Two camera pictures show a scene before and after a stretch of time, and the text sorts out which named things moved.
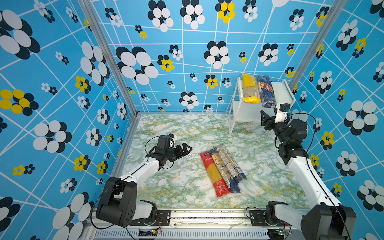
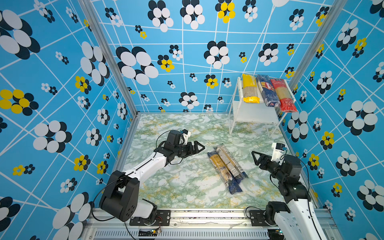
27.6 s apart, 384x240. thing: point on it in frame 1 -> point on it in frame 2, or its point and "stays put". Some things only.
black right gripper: [269, 122] -> [264, 158]
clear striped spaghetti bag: [234, 170] stays put
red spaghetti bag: [219, 184] -> [287, 104]
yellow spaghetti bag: [250, 93] stays put
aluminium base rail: [193, 224] stays put
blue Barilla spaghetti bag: [266, 92] stays put
